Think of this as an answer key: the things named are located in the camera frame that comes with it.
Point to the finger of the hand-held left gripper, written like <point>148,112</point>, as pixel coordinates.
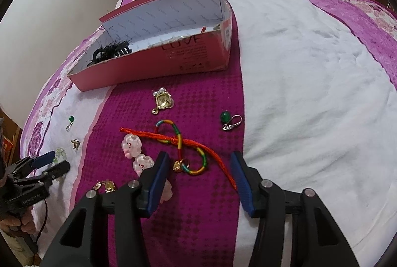
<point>43,159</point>
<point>57,170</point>

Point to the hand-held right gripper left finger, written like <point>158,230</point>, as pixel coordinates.
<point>158,185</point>

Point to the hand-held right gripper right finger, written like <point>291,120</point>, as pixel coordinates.
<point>242,186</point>

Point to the small gold charm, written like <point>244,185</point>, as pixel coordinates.
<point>74,144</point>

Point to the small green bead earring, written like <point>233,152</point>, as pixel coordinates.
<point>71,119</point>

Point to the large green bead earring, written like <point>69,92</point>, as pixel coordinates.
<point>224,116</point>

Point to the pink cardboard box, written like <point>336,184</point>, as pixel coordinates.
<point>192,53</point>

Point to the person's left hand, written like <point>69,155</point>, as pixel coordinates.
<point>14,223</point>

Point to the wooden bedside cabinet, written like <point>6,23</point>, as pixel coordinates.
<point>9,143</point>

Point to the gold pendant earring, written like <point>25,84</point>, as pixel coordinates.
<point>107,186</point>

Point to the gold pearl brooch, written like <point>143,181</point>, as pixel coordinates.
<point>162,101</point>

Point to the black feather hair clip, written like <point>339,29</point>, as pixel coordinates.
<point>108,51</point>

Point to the purple floral bedspread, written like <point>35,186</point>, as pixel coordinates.
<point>310,68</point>

